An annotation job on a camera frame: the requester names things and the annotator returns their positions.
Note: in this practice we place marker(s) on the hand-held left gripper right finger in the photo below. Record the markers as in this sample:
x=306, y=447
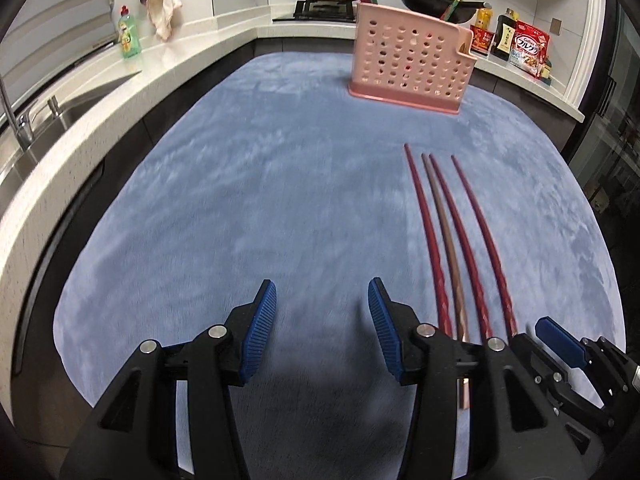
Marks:
x=385, y=330

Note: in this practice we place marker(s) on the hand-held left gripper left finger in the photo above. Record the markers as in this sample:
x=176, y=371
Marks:
x=257, y=330

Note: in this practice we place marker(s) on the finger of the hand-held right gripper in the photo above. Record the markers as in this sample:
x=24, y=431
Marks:
x=537, y=360
x=557, y=337

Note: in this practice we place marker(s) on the dark red chopstick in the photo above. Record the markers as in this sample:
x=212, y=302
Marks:
x=433, y=260
x=472, y=270
x=500, y=270

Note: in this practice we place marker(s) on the brown chopstick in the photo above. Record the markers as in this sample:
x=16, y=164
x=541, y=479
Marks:
x=452, y=266

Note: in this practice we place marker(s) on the pink perforated utensil holder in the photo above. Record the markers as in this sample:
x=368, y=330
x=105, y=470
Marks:
x=400, y=65

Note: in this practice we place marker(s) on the blue plush mat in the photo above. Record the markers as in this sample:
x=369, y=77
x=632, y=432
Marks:
x=250, y=185

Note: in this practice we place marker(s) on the glass sliding door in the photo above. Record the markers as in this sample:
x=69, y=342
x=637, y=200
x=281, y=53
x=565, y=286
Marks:
x=610, y=160

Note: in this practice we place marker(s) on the steel sink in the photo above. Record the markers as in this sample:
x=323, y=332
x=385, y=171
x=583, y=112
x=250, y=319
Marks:
x=75, y=110

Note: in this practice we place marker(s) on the white kitchen counter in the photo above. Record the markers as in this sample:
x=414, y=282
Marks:
x=175, y=55

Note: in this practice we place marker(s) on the red cereal bag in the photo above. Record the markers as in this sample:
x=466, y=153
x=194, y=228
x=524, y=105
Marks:
x=527, y=50

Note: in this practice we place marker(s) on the sink soap dispenser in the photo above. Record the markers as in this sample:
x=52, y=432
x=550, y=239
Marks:
x=53, y=106

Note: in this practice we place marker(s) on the dark soy sauce bottle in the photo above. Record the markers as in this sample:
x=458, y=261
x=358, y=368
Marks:
x=502, y=37

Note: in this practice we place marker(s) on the chrome faucet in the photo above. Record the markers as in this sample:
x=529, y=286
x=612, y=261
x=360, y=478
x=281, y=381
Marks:
x=22, y=130

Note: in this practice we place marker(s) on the green dish soap bottle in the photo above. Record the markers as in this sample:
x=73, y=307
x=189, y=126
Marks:
x=129, y=37

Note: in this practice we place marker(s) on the black wok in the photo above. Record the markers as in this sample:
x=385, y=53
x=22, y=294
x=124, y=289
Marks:
x=430, y=8

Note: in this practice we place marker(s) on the black gas stove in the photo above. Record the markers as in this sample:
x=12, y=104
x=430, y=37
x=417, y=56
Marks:
x=320, y=10

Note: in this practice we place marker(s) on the yellow bottle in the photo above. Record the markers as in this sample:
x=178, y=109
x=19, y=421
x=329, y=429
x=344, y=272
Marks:
x=484, y=16

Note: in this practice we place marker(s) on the white hanging towel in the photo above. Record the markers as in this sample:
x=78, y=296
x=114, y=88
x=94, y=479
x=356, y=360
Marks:
x=162, y=5

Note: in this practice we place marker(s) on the white window blinds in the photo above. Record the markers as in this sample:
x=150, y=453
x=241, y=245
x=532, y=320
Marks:
x=60, y=20

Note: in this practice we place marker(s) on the grey wall outlet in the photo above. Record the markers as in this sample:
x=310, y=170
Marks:
x=555, y=25

